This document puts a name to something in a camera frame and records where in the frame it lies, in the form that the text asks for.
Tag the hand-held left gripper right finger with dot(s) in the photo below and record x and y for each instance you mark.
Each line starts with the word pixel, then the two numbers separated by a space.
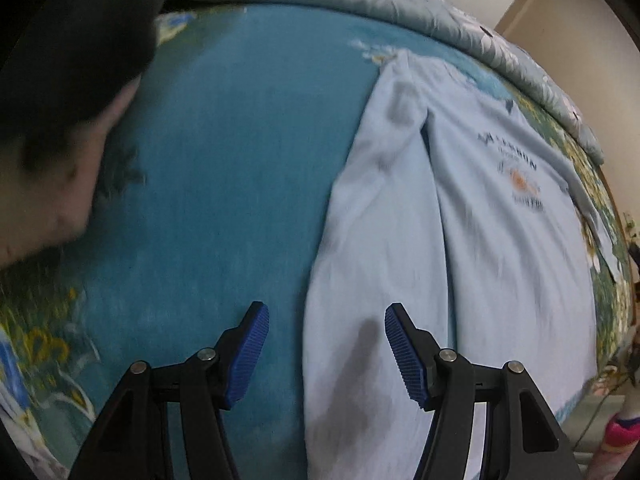
pixel 402 355

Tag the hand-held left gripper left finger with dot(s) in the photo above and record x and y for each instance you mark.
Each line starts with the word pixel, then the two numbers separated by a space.
pixel 247 355

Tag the light blue shirt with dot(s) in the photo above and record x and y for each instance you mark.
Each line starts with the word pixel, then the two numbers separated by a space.
pixel 475 260

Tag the teal floral blanket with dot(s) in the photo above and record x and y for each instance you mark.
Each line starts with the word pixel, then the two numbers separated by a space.
pixel 225 160

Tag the pink patterned object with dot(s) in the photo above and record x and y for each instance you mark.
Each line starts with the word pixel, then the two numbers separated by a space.
pixel 620 435

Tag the person's head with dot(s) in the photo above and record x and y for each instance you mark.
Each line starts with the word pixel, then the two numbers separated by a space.
pixel 60 110

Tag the grey floral quilt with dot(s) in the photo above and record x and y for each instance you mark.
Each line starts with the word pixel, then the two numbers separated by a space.
pixel 400 0

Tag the beige door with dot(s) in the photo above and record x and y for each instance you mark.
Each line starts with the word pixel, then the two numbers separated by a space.
pixel 555 15

